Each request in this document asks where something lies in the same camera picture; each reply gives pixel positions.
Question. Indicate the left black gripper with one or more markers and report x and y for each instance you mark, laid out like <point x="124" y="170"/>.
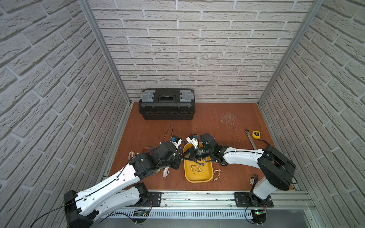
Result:
<point x="177" y="161"/>

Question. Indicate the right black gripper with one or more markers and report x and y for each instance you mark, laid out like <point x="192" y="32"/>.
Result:
<point x="191" y="156"/>

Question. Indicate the white slim strap watch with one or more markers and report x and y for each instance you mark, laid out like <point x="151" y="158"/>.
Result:
<point x="195" y="169"/>

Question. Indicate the cream oval face watch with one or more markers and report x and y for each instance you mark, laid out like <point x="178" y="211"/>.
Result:
<point x="216" y="175"/>

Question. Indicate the brown leather strap watch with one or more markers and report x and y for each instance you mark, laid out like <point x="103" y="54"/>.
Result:
<point x="253" y="180"/>

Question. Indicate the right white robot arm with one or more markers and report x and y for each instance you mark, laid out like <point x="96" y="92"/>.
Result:
<point x="278" y="169"/>

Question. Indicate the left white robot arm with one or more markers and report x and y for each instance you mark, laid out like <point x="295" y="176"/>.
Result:
<point x="124" y="188"/>

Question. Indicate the yellow plastic storage tray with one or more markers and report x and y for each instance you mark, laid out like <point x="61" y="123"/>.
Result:
<point x="205" y="176"/>

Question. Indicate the silver ratchet wrench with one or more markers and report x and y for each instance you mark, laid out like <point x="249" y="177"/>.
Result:
<point x="248" y="133"/>

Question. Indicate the yellow tape measure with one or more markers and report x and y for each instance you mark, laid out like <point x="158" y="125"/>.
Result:
<point x="256" y="135"/>

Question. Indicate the black plastic toolbox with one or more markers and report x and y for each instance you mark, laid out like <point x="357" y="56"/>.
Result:
<point x="167" y="104"/>

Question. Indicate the pink white strap watch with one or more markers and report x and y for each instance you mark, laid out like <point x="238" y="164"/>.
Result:
<point x="166" y="172"/>

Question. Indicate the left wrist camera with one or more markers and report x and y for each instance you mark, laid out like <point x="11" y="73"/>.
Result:
<point x="176" y="141"/>

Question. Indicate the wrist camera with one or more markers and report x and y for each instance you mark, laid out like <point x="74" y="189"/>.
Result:
<point x="193" y="140"/>
<point x="176" y="141"/>

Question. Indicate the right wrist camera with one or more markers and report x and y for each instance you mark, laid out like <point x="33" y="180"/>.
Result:
<point x="193" y="140"/>

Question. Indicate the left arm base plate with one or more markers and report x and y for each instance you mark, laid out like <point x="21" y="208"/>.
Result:
<point x="154" y="199"/>

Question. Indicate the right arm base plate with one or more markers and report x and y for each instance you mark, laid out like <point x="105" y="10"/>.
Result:
<point x="245" y="199"/>

